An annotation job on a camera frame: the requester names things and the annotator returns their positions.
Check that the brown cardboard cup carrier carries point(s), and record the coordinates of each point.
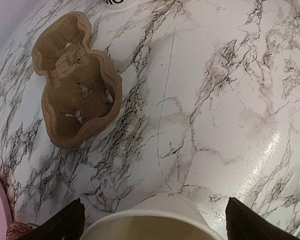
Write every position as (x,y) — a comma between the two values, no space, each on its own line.
(83,91)

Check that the white paper cup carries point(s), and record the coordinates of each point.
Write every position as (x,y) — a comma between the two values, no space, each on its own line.
(163,216)
(119,4)

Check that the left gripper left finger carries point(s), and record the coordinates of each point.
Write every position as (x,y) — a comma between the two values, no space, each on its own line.
(67,224)

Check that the red patterned bowl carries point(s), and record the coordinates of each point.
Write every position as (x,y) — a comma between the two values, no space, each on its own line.
(18,229)

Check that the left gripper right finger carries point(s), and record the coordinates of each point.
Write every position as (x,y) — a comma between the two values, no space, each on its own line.
(242,223)

